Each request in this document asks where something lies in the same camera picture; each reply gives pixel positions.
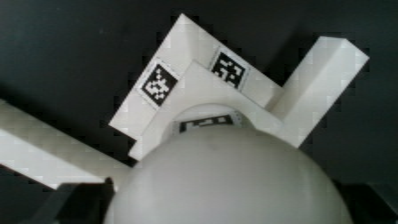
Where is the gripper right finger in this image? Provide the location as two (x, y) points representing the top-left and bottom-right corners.
(333, 182), (398, 224)

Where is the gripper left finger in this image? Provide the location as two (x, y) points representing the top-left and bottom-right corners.
(22, 178), (115, 224)

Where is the white lamp bulb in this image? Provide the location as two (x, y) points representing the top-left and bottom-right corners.
(104, 117), (353, 224)

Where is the white lamp base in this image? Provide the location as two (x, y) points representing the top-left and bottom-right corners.
(110, 16), (282, 159)

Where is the white front fence wall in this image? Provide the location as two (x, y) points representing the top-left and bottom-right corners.
(0, 99), (131, 189)

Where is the white fence wall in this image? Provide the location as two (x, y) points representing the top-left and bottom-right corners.
(0, 99), (131, 189)
(269, 36), (369, 147)

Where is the white right fence wall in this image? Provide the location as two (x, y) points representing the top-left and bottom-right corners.
(269, 36), (369, 147)

